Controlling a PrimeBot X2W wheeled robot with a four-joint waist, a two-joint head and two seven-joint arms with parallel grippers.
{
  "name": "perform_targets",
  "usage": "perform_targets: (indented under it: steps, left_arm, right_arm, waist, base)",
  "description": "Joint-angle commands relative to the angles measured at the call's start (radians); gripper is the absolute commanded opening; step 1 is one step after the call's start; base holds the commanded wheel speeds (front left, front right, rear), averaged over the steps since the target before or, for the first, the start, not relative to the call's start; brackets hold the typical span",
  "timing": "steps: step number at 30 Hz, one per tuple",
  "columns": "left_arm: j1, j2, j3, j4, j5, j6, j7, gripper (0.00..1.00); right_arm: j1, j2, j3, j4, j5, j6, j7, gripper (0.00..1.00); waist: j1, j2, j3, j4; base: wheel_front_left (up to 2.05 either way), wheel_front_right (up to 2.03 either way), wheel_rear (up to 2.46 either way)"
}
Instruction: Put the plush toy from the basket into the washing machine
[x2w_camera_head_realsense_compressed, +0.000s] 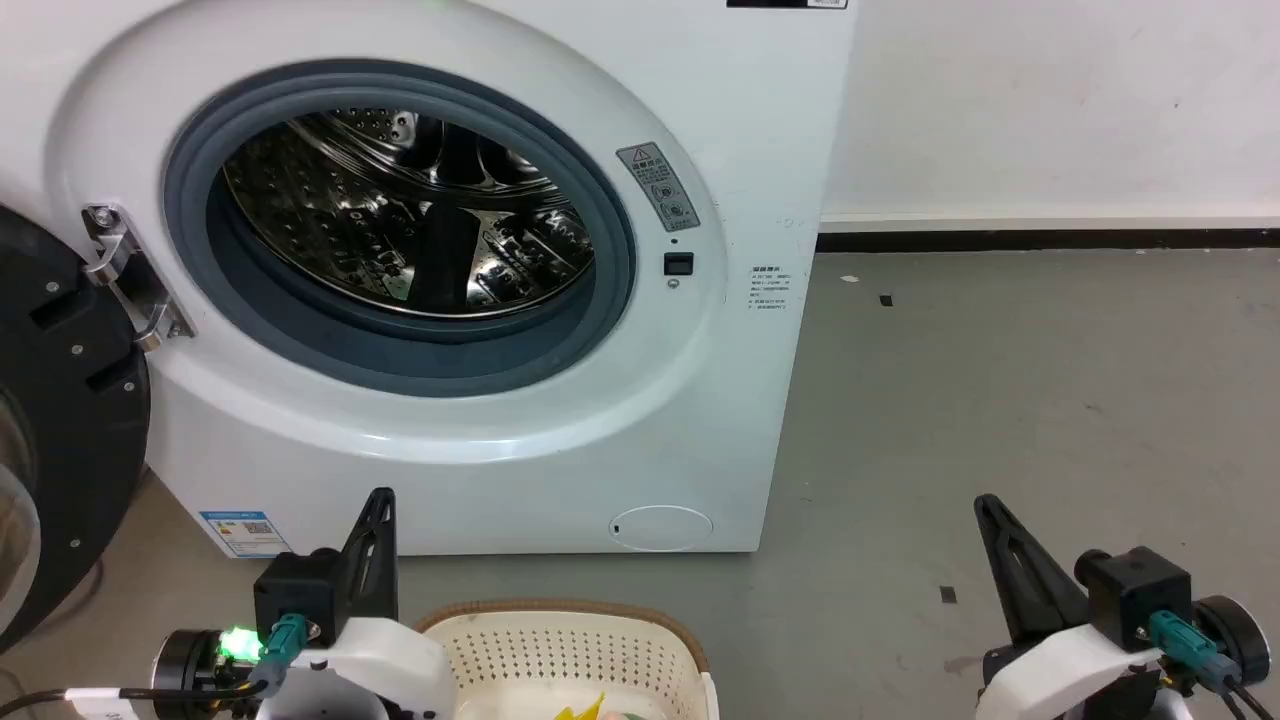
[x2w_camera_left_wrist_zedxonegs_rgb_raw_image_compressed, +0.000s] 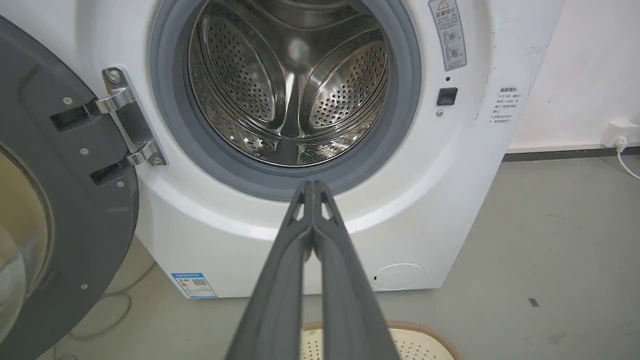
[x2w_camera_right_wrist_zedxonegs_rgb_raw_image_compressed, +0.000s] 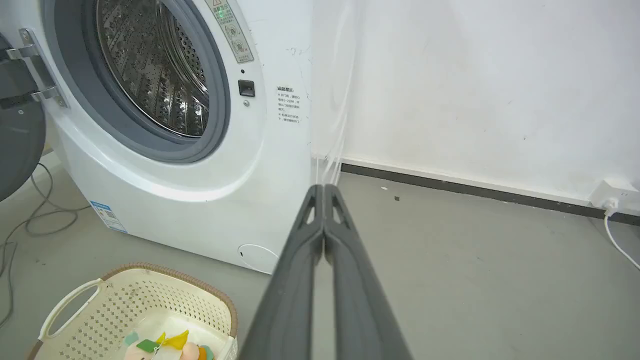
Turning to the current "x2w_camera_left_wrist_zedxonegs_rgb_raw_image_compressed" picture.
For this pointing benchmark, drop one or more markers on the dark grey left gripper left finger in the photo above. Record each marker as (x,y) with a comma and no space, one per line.
(280,295)

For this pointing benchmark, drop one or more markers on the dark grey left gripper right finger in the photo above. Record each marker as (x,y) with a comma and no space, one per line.
(350,300)

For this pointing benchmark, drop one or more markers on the grey washing machine door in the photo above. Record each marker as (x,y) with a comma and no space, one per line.
(60,200)

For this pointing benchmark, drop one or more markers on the cream laundry basket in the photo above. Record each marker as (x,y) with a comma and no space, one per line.
(420,342)

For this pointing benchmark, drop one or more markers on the blue energy label sticker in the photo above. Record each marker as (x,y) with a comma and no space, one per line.
(194,285)

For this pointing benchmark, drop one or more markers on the white front-load washing machine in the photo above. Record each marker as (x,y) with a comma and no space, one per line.
(430,190)

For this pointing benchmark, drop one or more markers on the metal door hinge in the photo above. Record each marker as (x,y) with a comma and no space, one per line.
(131,118)

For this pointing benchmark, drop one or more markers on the grey warning sticker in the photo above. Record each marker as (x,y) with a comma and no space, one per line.
(448,33)

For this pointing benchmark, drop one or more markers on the white wall power socket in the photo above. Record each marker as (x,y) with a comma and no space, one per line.
(620,133)

